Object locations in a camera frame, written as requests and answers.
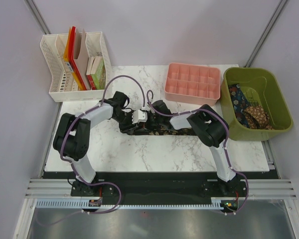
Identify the green book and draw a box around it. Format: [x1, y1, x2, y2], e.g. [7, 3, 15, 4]
[91, 56, 106, 90]

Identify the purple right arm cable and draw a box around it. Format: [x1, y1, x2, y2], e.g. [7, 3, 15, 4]
[146, 90, 250, 217]

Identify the aluminium frame rail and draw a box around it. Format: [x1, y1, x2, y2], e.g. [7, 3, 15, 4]
[25, 179, 297, 200]

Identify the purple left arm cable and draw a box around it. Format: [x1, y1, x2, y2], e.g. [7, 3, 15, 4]
[60, 74, 147, 216]

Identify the beige cardboard folder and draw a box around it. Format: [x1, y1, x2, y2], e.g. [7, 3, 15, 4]
[74, 29, 91, 90]

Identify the right aluminium corner post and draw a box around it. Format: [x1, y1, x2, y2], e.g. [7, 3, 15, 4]
[243, 0, 290, 68]

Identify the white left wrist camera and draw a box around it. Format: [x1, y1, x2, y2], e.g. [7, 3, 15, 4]
[132, 110, 148, 124]

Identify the aluminium corner post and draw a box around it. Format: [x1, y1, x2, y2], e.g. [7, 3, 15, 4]
[243, 0, 290, 68]
[24, 0, 51, 34]

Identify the pink divided organizer tray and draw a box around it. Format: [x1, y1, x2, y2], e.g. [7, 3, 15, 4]
[164, 63, 221, 106]

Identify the orange folder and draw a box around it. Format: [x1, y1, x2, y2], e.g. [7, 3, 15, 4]
[63, 26, 87, 91]

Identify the navy floral tie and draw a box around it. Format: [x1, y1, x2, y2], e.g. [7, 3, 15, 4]
[228, 84, 251, 128]

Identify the left aluminium corner post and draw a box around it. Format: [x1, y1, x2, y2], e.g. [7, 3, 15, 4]
[24, 0, 51, 34]

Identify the olive green plastic bin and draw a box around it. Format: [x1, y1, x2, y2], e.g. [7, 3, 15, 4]
[220, 67, 293, 141]

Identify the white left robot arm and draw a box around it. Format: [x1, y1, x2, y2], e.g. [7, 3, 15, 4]
[53, 92, 148, 196]

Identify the red folder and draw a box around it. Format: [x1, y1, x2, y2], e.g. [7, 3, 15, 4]
[69, 26, 91, 91]

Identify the white plastic file rack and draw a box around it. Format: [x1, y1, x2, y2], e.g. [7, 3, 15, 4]
[40, 27, 113, 102]

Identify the slotted cable duct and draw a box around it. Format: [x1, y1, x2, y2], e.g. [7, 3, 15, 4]
[36, 199, 224, 210]

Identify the black gold floral tie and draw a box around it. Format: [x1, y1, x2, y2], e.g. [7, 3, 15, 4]
[127, 128, 196, 136]

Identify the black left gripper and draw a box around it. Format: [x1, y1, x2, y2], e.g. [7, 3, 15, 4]
[113, 111, 139, 135]

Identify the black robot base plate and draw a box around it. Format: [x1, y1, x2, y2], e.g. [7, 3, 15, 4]
[43, 170, 279, 206]

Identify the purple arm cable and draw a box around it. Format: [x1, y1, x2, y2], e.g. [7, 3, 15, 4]
[60, 74, 147, 216]
[146, 90, 250, 217]

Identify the red book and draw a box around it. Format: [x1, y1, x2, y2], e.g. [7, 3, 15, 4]
[86, 57, 97, 90]

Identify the brown floral tie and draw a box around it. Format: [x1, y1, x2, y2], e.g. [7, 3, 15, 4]
[242, 106, 274, 130]

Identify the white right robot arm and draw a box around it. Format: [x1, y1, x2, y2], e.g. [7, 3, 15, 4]
[149, 100, 238, 196]

